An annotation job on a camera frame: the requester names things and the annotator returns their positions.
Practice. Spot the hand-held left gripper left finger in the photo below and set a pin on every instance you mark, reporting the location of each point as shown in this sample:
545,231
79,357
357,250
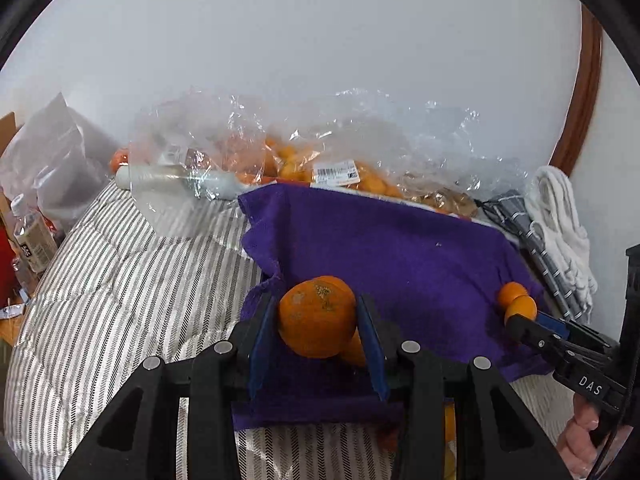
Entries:
260,355

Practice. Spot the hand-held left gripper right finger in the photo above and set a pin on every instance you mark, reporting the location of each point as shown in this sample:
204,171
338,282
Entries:
372,355

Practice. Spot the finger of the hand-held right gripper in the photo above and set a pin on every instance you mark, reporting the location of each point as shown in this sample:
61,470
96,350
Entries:
532,335
555,321

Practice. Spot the oval orange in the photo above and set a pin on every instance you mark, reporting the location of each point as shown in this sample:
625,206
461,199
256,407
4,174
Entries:
356,352

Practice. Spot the large spotted orange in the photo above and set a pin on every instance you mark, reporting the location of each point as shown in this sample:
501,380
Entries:
315,317

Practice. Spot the person's right hand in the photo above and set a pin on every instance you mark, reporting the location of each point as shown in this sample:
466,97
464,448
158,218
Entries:
575,437

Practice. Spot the grey checked cloth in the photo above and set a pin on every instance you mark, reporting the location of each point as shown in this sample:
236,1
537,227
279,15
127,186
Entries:
542,255

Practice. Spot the purple towel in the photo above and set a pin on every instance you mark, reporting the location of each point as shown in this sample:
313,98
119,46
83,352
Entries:
410,270

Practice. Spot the white striped towel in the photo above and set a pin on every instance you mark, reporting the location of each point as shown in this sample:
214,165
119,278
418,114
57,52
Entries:
560,220

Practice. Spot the white plastic wrap roll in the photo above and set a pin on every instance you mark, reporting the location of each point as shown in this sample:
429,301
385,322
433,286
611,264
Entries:
150,179

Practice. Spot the crumpled clear plastic bag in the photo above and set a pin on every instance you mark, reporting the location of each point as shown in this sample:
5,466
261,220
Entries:
165,125

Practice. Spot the small white tube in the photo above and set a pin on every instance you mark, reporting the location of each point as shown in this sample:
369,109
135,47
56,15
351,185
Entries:
12,310

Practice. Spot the wooden nightstand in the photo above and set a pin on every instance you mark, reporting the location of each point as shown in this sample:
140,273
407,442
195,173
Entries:
7,332

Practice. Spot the clear water bottle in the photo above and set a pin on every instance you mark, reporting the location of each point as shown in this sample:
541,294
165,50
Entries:
31,240

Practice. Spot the red paper bag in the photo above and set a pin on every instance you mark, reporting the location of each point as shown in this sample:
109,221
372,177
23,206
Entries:
5,265

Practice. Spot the grey plastic bag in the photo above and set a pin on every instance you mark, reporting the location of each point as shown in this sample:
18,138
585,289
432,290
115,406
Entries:
55,160

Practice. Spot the brown wooden door frame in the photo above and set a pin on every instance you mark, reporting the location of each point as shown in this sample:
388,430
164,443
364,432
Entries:
582,90

